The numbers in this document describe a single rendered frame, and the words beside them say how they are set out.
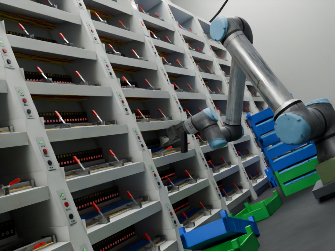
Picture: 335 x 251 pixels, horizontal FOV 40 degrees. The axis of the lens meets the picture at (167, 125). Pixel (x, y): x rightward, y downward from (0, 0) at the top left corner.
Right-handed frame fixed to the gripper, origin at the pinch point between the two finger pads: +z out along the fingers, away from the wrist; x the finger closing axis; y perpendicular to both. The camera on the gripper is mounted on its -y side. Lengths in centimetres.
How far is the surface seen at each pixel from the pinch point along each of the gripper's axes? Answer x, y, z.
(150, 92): -2.0, 31.0, -8.7
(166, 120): -10.2, 14.1, -6.4
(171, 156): 8.0, -7.7, -6.6
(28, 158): 111, 5, -4
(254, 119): -47, -8, -44
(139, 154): 41.2, -2.9, -7.0
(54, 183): 108, -6, -7
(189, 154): -18.2, -9.3, -6.2
